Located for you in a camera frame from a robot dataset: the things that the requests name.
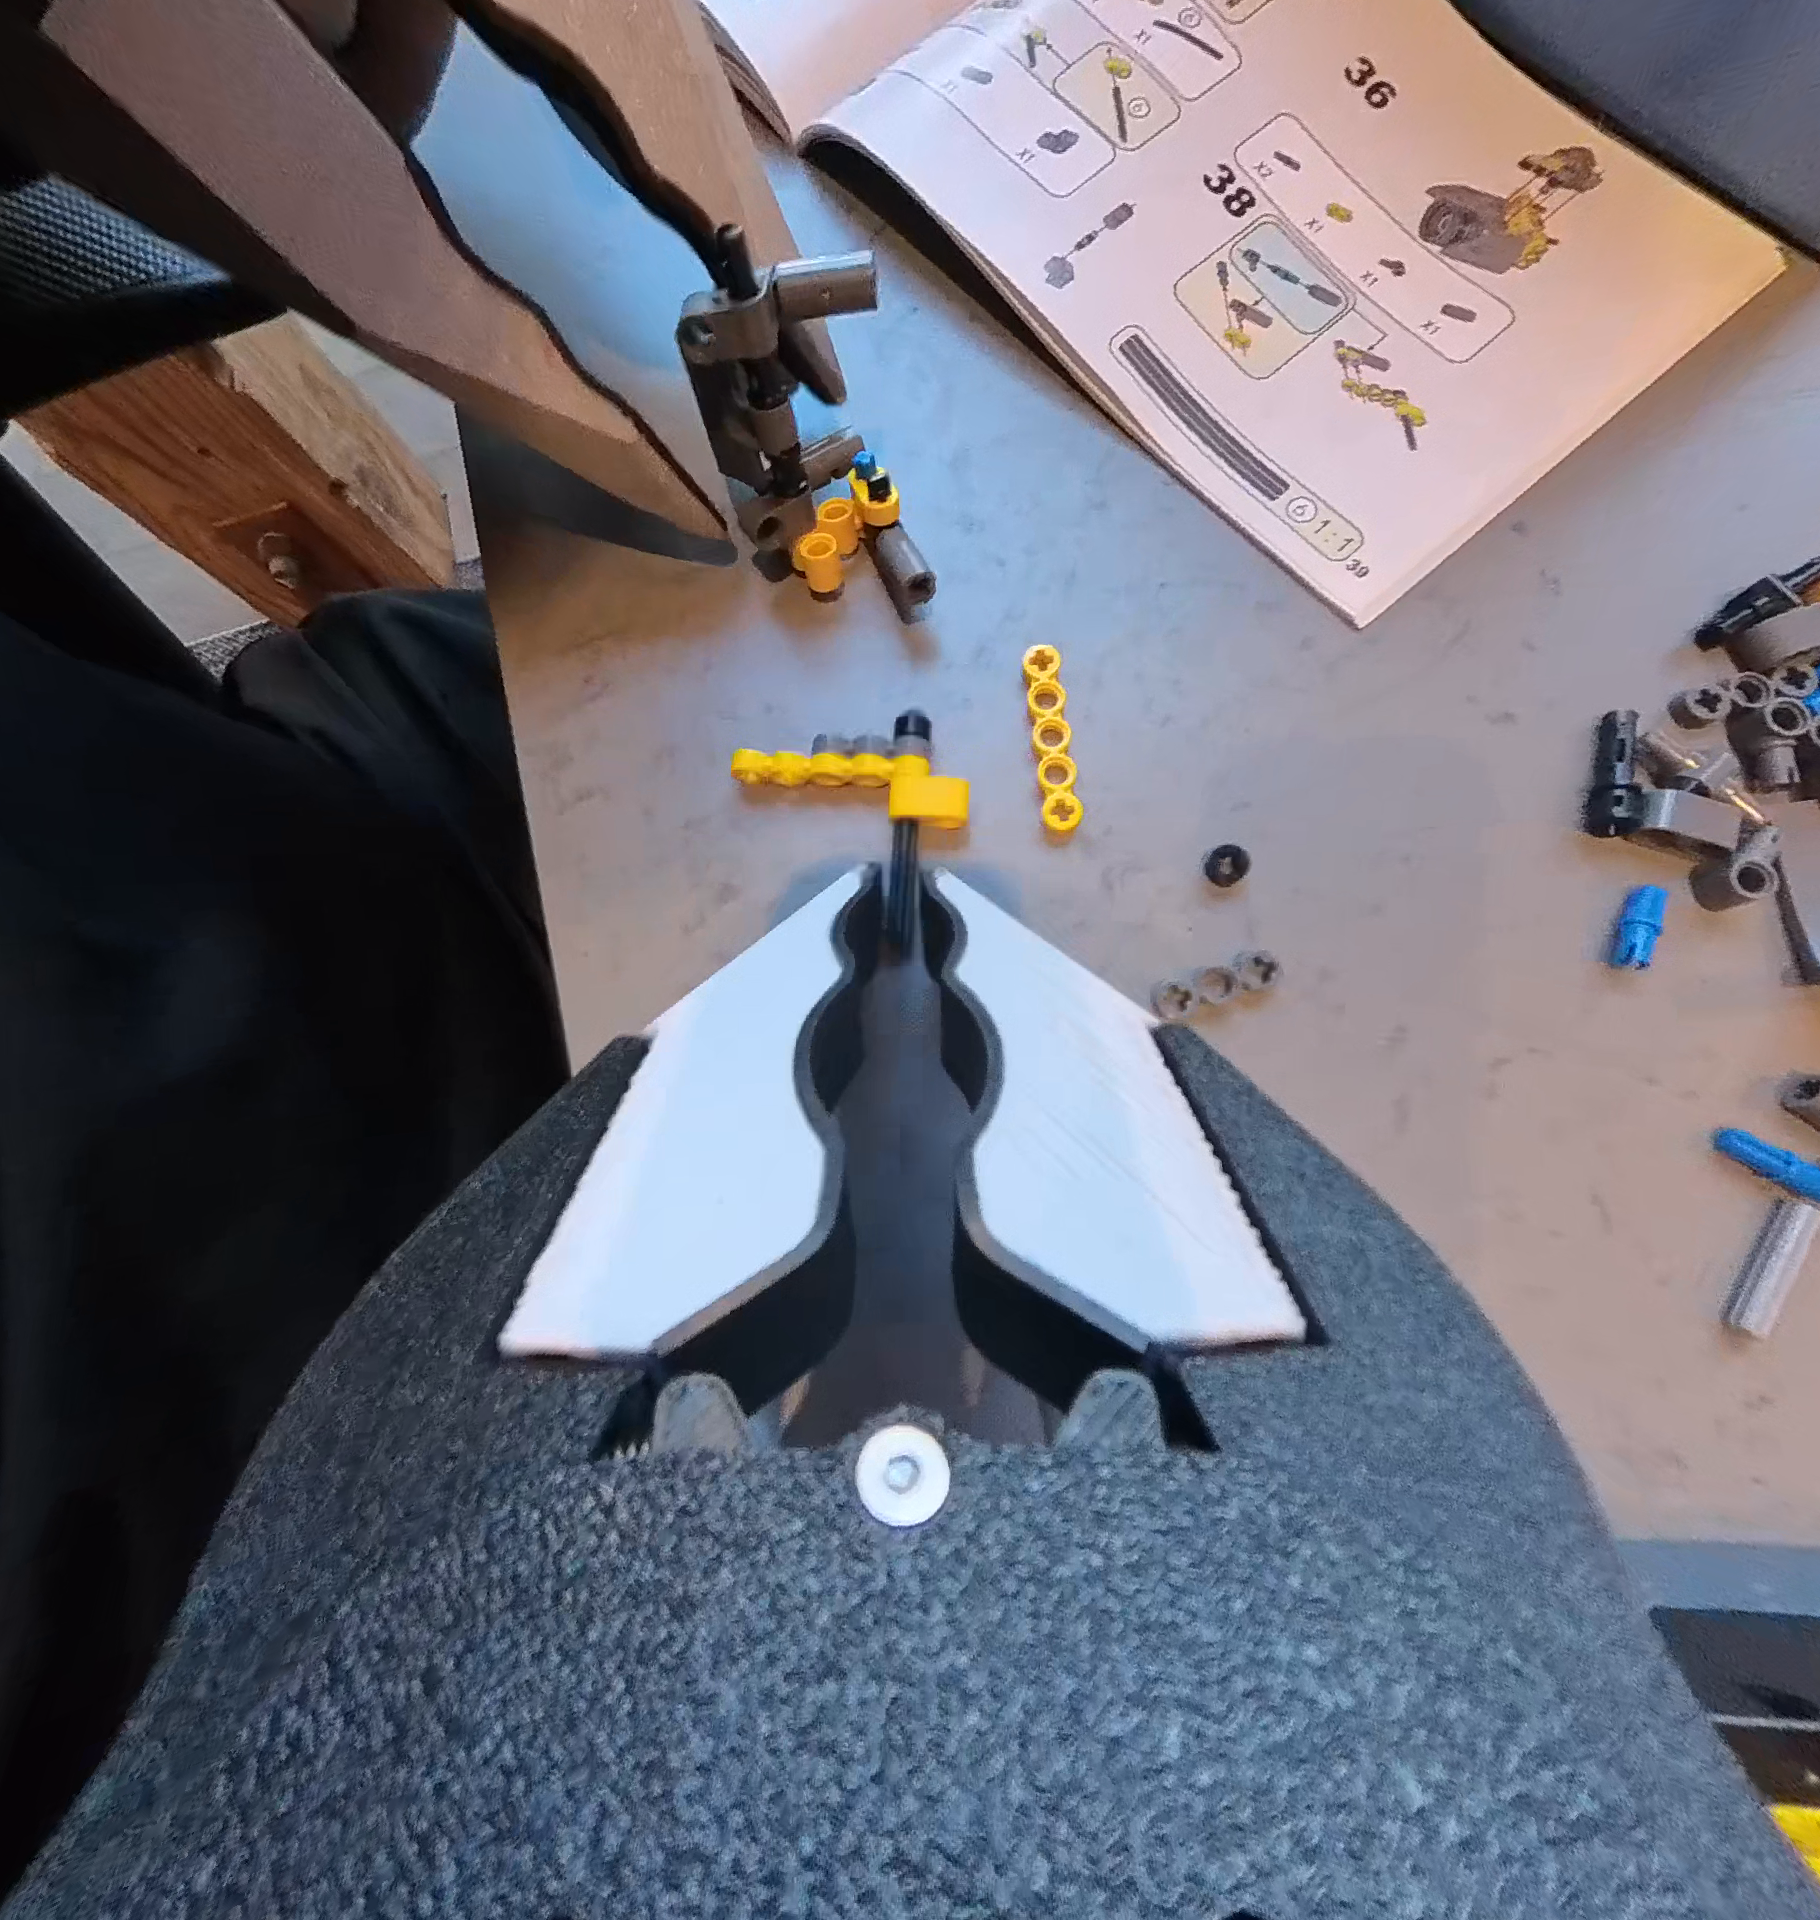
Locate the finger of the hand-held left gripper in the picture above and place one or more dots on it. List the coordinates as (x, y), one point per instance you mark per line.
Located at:
(340, 242)
(658, 90)

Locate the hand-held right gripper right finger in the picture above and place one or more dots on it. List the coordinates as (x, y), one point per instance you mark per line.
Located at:
(1138, 1170)

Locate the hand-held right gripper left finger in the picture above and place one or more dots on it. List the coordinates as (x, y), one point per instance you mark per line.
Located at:
(687, 1170)

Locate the grey and yellow brick assembly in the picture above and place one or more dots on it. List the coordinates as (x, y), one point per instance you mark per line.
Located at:
(762, 361)

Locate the yellow perforated brick beam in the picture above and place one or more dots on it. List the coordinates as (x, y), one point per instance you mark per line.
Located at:
(807, 769)

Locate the black axle with yellow connector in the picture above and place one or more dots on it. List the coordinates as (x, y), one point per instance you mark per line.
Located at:
(929, 799)

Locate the grey desk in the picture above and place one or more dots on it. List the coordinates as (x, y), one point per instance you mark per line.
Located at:
(1391, 780)

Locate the small grey brick piece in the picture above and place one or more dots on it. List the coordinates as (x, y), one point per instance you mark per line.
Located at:
(1210, 985)

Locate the small black brick piece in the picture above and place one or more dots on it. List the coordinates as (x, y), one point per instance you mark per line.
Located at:
(1225, 864)

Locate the small yellow brick piece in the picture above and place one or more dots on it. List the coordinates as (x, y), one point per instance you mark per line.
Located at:
(1052, 736)

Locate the person's black clothing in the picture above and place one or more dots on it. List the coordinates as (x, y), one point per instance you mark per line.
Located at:
(192, 1141)

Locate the small blue brick piece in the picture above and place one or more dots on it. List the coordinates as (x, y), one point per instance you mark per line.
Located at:
(1640, 925)

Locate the light grey axle rod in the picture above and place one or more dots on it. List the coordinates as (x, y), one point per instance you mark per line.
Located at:
(1773, 1266)

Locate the blue axle peg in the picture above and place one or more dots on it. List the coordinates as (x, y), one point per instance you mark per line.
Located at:
(1782, 1167)

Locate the open instruction booklet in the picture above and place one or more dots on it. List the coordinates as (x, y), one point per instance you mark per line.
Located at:
(1300, 270)

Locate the pile of small building bricks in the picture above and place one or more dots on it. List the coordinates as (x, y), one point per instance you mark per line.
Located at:
(1766, 721)

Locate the yellow and black brick vehicle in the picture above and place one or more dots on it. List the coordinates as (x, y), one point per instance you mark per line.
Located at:
(1811, 1829)

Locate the grey cardboard box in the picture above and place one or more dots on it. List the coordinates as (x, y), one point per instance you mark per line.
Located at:
(1722, 104)

